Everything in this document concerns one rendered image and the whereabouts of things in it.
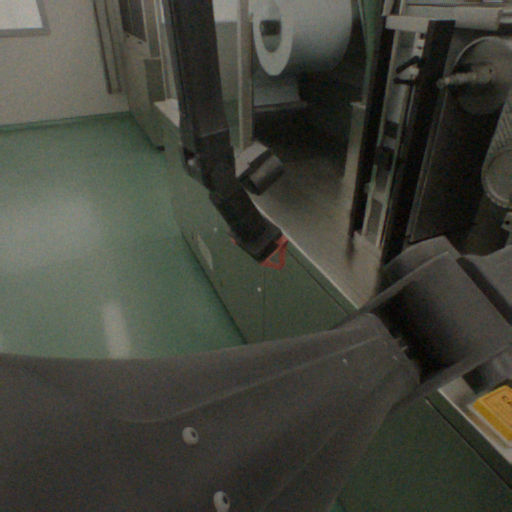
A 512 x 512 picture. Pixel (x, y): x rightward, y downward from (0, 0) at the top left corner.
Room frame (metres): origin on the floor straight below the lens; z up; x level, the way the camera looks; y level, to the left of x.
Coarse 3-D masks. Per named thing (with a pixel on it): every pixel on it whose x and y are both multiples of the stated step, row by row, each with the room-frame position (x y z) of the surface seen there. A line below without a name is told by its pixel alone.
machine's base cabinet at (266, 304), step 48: (192, 192) 1.98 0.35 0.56; (192, 240) 2.07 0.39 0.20; (240, 288) 1.38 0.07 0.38; (288, 288) 1.00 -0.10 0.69; (288, 336) 0.98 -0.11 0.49; (384, 432) 0.55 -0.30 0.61; (432, 432) 0.46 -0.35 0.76; (384, 480) 0.52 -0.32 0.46; (432, 480) 0.42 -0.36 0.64; (480, 480) 0.36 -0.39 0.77
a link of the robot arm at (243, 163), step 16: (256, 144) 0.64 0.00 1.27; (240, 160) 0.61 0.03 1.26; (256, 160) 0.61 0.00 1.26; (272, 160) 0.62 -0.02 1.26; (224, 176) 0.55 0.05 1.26; (240, 176) 0.58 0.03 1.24; (256, 176) 0.60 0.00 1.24; (272, 176) 0.61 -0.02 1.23; (224, 192) 0.55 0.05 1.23; (256, 192) 0.61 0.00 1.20
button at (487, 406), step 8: (496, 392) 0.43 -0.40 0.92; (504, 392) 0.43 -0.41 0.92; (480, 400) 0.41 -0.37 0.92; (488, 400) 0.41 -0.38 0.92; (496, 400) 0.41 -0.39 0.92; (504, 400) 0.41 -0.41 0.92; (480, 408) 0.40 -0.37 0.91; (488, 408) 0.40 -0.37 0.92; (496, 408) 0.39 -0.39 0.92; (504, 408) 0.39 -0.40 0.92; (488, 416) 0.39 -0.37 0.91; (496, 416) 0.38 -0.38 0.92; (504, 416) 0.38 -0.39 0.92; (496, 424) 0.37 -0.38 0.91; (504, 424) 0.37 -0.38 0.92; (504, 432) 0.36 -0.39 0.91
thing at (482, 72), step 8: (464, 64) 0.85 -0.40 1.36; (472, 64) 0.84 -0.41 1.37; (480, 64) 0.85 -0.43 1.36; (488, 64) 0.85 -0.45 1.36; (456, 72) 0.86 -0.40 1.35; (464, 72) 0.84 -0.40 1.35; (472, 72) 0.83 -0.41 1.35; (480, 72) 0.83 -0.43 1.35; (488, 72) 0.84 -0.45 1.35; (496, 72) 0.84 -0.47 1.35; (472, 80) 0.82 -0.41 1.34; (480, 80) 0.82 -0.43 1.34; (488, 80) 0.83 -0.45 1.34; (464, 88) 0.83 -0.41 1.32; (472, 88) 0.82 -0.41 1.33; (480, 88) 0.83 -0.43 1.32; (488, 88) 0.84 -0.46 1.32; (456, 96) 0.85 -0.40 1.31; (464, 96) 0.83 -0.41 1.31; (472, 96) 0.84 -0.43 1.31
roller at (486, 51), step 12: (480, 48) 0.89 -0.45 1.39; (492, 48) 0.87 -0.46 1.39; (504, 48) 0.84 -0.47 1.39; (468, 60) 0.91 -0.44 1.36; (480, 60) 0.88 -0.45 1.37; (492, 60) 0.86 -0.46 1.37; (504, 60) 0.84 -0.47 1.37; (504, 72) 0.83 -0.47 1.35; (504, 84) 0.82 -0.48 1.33; (480, 96) 0.86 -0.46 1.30; (492, 96) 0.84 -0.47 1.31; (504, 96) 0.82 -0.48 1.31; (468, 108) 0.88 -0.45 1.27; (480, 108) 0.86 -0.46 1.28; (492, 108) 0.83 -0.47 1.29
